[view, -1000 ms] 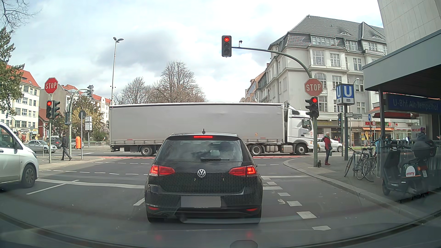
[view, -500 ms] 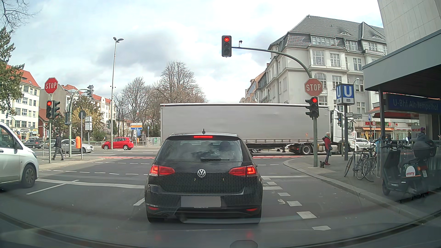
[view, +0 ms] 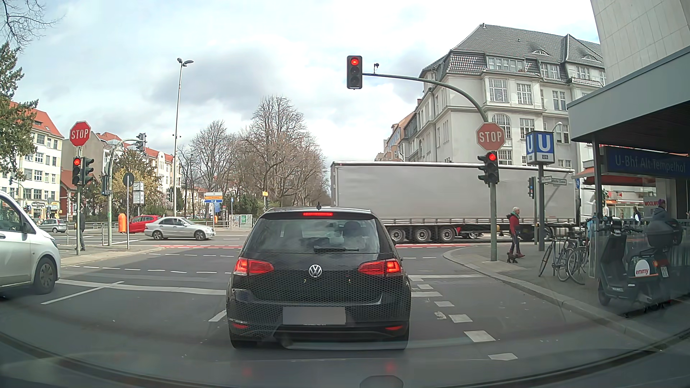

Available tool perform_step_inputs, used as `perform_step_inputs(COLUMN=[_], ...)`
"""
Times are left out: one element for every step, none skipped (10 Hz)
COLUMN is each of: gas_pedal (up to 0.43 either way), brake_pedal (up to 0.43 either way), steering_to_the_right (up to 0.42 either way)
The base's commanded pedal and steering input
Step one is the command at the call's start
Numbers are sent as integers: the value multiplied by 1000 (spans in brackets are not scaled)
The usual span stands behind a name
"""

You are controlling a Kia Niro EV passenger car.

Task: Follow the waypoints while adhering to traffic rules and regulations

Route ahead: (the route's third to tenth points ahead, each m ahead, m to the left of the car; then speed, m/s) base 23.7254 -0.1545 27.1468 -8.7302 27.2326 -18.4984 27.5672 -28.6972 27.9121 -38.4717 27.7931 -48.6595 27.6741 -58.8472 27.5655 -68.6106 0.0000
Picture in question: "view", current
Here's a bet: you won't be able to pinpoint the group of parked bicycles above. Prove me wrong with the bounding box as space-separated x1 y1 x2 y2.
538 225 592 286

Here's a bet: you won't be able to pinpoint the row of red-roofed buildings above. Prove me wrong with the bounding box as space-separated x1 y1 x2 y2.
60 131 181 216

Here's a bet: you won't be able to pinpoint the pale building with dark canopy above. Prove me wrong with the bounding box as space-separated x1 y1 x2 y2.
566 0 690 222

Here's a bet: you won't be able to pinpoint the grey lorry trailer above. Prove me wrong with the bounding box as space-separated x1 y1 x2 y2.
330 161 578 244

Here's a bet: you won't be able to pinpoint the evergreen tree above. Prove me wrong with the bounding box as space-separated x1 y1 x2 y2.
0 42 40 181

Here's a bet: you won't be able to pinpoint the row of bare trees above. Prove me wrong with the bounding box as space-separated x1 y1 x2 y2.
175 95 331 217

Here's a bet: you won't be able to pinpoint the silver saloon car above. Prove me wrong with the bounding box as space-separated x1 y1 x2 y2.
144 217 216 241

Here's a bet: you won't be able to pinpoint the paved pavement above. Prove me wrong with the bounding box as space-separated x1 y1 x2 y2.
443 241 690 346

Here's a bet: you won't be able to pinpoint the white building with red roof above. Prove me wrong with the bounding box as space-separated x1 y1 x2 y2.
0 101 65 221

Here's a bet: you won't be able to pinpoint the small traffic light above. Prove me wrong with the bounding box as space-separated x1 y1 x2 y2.
527 176 538 246

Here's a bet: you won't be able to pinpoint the red car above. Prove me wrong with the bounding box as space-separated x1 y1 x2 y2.
127 215 161 234

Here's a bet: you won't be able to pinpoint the white corner building, grey roof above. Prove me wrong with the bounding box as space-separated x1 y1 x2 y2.
404 23 607 174

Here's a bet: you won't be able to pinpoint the blue cube sign on post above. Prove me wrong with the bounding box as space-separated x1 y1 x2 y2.
525 130 556 252

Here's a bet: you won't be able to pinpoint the black hatchback car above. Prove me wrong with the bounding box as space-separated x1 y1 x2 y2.
226 206 412 350

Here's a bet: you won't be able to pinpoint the white van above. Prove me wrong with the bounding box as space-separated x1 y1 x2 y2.
0 191 61 296

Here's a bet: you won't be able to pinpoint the paved traffic island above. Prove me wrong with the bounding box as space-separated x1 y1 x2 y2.
58 244 162 267

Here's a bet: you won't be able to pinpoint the car's own bonnet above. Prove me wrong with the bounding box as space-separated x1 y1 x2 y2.
0 327 690 388

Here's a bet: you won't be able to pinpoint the grey asphalt road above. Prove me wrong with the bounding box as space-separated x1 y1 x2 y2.
0 231 653 384

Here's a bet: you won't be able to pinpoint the road markings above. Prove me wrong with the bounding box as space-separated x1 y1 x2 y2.
41 237 518 361

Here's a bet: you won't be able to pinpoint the grey motor scooter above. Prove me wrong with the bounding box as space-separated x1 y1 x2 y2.
595 216 684 309

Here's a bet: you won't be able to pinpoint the traffic light with stop sign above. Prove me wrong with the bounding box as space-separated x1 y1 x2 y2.
346 55 506 262
68 121 96 256

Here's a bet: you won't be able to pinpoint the tall lamp post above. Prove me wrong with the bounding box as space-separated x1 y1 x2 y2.
171 57 194 218

